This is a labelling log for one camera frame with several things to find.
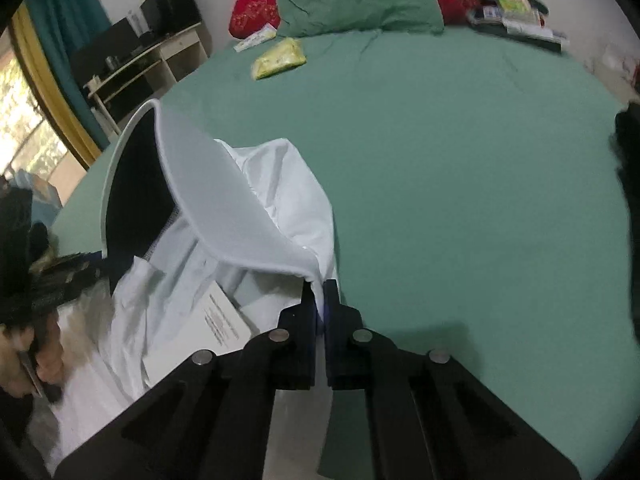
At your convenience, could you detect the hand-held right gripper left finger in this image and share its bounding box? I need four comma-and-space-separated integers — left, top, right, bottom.
52, 279, 319, 480

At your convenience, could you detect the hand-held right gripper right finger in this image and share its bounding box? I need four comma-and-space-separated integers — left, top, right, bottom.
319, 279, 582, 480

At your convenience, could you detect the white shirt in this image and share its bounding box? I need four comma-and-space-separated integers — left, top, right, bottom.
30, 97, 343, 471

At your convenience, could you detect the person's left hand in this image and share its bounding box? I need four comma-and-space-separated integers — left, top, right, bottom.
0, 302, 68, 403

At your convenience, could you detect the light blue cloth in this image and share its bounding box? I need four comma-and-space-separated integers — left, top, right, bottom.
14, 169, 64, 212

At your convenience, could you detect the white printed card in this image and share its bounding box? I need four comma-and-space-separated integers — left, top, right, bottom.
142, 280, 267, 388

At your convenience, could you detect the yellow framed window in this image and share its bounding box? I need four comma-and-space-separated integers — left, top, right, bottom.
0, 7, 104, 177

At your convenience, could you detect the green bed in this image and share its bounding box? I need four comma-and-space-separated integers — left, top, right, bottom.
50, 25, 640, 480

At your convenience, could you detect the cream wooden desk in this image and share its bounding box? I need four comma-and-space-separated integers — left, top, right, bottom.
82, 22, 211, 135

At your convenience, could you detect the black monitor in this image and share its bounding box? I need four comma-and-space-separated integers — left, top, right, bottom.
69, 16, 143, 82

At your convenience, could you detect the teal curtain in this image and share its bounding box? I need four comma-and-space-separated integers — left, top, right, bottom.
25, 0, 115, 137

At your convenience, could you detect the yellow sponge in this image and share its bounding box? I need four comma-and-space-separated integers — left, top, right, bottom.
251, 37, 307, 81

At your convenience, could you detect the white tube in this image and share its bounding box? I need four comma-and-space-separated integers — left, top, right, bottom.
233, 25, 277, 52

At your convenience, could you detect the black speaker box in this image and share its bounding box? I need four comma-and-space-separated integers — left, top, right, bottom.
139, 0, 202, 37

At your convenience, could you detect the black cloth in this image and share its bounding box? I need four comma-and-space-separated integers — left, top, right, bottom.
607, 101, 640, 313

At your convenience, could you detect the pile of books and packets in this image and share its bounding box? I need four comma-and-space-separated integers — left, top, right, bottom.
466, 0, 571, 54

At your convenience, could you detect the white plastic bag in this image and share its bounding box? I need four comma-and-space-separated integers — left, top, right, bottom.
597, 42, 640, 97

